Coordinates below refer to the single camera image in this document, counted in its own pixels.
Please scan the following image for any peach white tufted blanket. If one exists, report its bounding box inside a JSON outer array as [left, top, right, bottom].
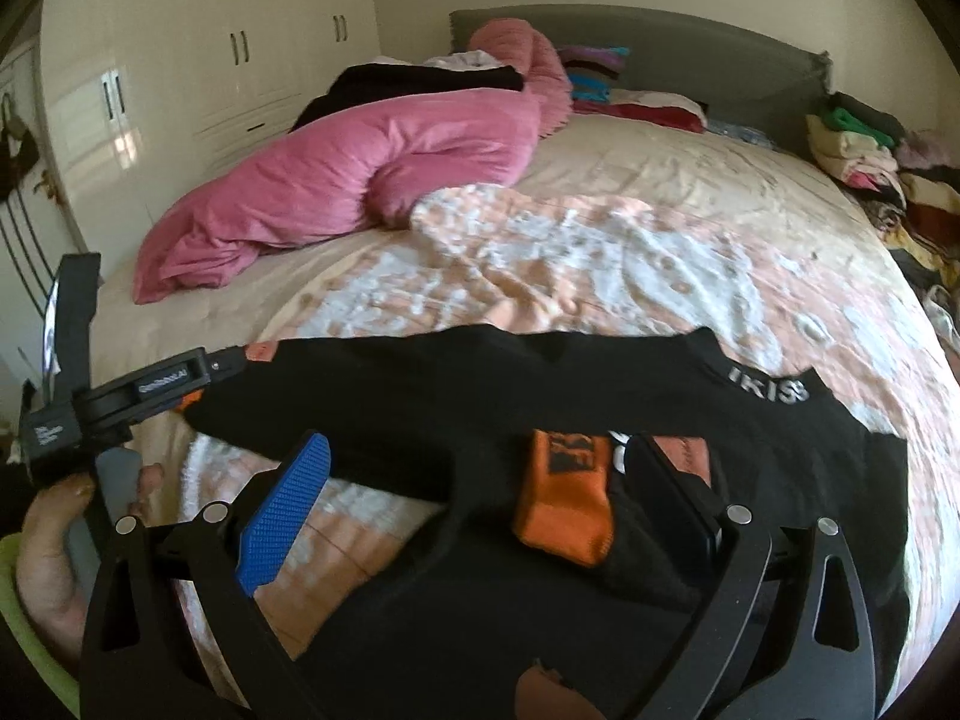
[[146, 184, 960, 698]]

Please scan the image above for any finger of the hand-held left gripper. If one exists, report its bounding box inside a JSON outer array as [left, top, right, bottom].
[[202, 342, 254, 385]]

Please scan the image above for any grey bed headboard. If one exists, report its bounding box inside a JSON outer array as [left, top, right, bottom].
[[448, 6, 835, 175]]

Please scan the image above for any person's left hand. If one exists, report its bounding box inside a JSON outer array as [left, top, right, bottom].
[[15, 463, 169, 650]]

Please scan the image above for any white wardrobe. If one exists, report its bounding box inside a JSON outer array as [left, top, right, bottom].
[[36, 0, 385, 260]]

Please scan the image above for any black cloth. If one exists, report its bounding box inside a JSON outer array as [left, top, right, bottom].
[[288, 61, 524, 133]]

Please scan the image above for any pile of folded clothes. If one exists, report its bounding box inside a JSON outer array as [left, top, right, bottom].
[[805, 90, 960, 320]]

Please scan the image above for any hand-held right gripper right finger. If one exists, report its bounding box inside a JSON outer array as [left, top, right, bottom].
[[622, 435, 877, 720]]

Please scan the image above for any blue patterned cloth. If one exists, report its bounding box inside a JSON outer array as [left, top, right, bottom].
[[703, 116, 775, 149]]

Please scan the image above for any pink pillow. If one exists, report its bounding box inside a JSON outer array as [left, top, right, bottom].
[[133, 18, 575, 307]]

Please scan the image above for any beige bedsheet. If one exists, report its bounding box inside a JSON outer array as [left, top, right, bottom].
[[97, 106, 893, 331]]

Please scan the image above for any black garment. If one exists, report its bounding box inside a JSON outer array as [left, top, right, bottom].
[[182, 325, 913, 720]]

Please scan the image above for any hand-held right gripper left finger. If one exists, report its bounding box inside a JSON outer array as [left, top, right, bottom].
[[79, 431, 353, 720]]

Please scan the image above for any light pink cloth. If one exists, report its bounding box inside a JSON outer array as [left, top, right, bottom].
[[422, 49, 497, 73]]

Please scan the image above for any person's left forearm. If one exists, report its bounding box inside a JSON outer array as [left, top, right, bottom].
[[0, 531, 82, 700]]

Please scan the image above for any dark hanging bag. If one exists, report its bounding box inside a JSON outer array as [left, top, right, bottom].
[[0, 88, 43, 205]]

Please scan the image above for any striped cloth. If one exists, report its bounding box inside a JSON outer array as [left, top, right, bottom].
[[558, 44, 631, 104]]

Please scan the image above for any red white pillow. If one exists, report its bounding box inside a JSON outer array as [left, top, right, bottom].
[[573, 86, 710, 135]]

